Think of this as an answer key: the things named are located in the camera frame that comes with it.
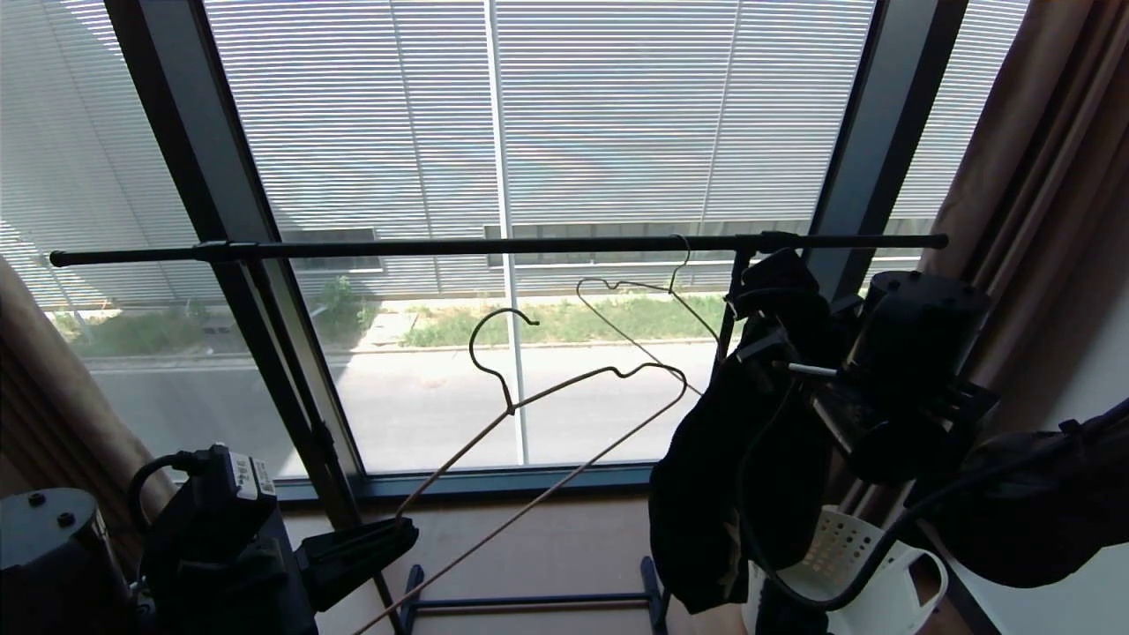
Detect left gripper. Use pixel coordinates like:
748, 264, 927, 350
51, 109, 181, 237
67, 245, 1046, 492
141, 507, 318, 635

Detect pink clothes hanger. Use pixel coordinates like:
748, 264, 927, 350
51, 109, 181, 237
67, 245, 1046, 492
578, 235, 726, 398
353, 309, 689, 635

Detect black shorts with pale cords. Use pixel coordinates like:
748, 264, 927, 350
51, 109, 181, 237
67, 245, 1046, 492
650, 249, 848, 616

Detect black clothes rack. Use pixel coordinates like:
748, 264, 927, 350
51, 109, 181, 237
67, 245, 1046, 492
49, 231, 950, 635

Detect white laundry basket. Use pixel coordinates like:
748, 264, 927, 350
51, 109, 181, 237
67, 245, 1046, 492
741, 507, 949, 635

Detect brown curtain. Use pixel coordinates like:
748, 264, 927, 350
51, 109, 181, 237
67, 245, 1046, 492
829, 0, 1129, 530
0, 256, 177, 548

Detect black garment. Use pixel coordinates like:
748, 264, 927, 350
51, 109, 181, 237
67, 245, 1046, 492
757, 578, 830, 635

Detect window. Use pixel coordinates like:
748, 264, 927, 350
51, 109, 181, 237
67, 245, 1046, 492
0, 0, 1033, 504

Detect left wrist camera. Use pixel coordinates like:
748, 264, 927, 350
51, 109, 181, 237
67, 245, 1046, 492
132, 444, 281, 565

